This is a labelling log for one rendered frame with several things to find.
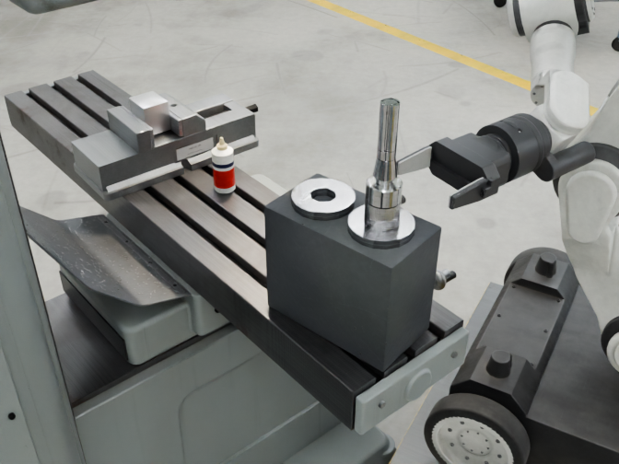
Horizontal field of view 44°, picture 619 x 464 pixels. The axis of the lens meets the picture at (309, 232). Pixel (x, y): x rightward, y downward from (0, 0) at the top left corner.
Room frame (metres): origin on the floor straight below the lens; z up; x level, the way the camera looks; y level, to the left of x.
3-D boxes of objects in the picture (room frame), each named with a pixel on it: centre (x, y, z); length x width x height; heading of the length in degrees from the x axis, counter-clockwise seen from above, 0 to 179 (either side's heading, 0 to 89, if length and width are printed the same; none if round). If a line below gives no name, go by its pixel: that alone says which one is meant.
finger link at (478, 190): (0.85, -0.21, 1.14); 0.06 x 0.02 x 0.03; 126
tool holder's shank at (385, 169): (0.83, -0.10, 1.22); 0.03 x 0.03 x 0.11
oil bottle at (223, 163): (1.23, 0.16, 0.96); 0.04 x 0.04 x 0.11
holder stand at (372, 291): (0.87, -0.06, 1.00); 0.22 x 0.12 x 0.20; 50
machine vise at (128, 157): (1.34, 0.28, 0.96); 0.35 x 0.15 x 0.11; 128
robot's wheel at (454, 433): (0.96, -0.32, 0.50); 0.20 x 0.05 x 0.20; 62
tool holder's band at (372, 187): (0.83, -0.10, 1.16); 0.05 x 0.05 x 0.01
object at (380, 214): (0.83, -0.10, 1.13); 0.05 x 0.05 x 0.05
